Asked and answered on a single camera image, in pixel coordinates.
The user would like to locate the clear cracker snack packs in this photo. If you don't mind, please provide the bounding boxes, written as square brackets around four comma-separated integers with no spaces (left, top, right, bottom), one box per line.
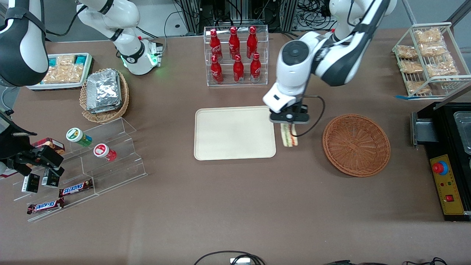
[42,55,88,84]

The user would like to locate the aluminium profile bar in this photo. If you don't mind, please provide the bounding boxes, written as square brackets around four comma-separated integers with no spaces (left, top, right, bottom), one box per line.
[434,82,471,110]

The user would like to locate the red lid snack can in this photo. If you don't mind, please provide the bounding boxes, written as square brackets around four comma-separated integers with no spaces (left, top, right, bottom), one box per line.
[93,144,117,162]

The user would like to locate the clear acrylic stepped stand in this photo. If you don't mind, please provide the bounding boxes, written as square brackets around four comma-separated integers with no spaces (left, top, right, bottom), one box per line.
[13,117,148,223]

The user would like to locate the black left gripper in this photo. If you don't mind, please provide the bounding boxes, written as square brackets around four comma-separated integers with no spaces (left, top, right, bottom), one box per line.
[291,104,309,137]

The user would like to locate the white rectangular snack tray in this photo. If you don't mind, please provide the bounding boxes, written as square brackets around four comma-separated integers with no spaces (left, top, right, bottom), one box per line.
[26,53,93,91]

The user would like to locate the red cola bottle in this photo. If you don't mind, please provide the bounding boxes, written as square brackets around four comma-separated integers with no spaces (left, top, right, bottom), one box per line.
[247,26,258,59]
[233,54,245,84]
[210,29,223,61]
[210,54,224,84]
[228,26,240,59]
[250,53,262,82]

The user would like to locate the clear acrylic bottle rack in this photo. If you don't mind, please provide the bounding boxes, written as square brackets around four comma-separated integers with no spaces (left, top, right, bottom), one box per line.
[203,25,269,87]

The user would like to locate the white wire rack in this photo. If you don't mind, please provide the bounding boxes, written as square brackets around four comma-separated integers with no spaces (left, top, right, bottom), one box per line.
[392,22,471,98]

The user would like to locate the beige plastic tray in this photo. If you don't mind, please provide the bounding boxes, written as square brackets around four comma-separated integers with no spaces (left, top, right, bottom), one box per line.
[194,106,277,161]

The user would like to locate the black cables at table edge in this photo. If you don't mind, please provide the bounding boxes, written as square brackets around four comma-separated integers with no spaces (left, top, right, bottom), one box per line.
[405,257,448,265]
[324,259,368,265]

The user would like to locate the brown tablecloth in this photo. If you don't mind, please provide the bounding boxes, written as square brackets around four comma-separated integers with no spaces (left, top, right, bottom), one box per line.
[0,28,471,265]

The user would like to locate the green lid snack can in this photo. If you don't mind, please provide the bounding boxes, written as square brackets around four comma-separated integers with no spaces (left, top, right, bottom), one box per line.
[66,127,93,148]

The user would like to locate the small black carton box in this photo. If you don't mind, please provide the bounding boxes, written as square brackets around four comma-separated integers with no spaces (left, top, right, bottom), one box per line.
[41,169,60,188]
[21,173,40,194]

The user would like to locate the black machine with yellow panel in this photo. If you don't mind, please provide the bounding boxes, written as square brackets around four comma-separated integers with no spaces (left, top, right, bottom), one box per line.
[429,102,471,222]

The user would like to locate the triangle sandwich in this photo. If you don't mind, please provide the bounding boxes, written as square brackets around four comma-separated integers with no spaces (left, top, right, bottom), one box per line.
[280,123,299,148]

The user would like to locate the long black hub cable loop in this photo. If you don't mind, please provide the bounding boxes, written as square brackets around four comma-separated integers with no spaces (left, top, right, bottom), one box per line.
[193,250,266,265]

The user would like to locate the clear bag of fried snacks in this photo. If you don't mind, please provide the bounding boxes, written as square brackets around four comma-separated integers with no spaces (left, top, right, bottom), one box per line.
[419,42,448,56]
[405,80,431,95]
[425,61,459,77]
[399,60,424,74]
[397,45,418,59]
[414,29,442,44]

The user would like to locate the red brown carton box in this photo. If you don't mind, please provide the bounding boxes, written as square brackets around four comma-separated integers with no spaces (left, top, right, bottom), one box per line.
[31,137,66,155]

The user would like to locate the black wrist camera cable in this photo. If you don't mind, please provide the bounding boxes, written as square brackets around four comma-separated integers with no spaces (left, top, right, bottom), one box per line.
[300,95,326,137]

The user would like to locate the steel food container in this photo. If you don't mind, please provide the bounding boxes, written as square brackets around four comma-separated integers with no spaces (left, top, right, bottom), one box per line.
[453,110,471,155]

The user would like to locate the round brown wicker basket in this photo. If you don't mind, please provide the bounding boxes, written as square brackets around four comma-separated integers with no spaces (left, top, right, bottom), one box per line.
[322,113,391,178]

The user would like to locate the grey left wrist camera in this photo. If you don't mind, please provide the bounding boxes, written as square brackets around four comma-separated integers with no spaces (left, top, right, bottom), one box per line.
[269,112,310,125]

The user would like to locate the Snickers chocolate bar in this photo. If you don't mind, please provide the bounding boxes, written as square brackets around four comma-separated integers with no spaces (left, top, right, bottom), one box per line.
[26,198,65,215]
[59,179,94,198]

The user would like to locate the silver foil packet stack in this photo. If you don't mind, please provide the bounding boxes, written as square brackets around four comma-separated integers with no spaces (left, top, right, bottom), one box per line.
[86,69,123,114]

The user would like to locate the grey metal side box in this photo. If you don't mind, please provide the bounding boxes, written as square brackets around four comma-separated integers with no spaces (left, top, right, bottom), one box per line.
[410,110,438,148]

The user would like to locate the black cable tangle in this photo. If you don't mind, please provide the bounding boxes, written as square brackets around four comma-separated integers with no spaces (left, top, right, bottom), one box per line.
[294,0,337,32]

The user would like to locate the black front right wrist camera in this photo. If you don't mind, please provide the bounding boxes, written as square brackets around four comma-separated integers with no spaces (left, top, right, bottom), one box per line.
[34,145,65,168]

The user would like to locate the light wicker basket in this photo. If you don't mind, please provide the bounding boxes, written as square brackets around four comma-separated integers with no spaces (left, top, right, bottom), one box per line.
[79,67,130,124]

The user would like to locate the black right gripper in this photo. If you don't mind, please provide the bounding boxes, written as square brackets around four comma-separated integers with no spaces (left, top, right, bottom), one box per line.
[15,149,65,178]

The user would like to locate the aluminium equipment rack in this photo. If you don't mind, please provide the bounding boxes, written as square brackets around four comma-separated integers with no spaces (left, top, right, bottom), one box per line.
[177,0,299,33]

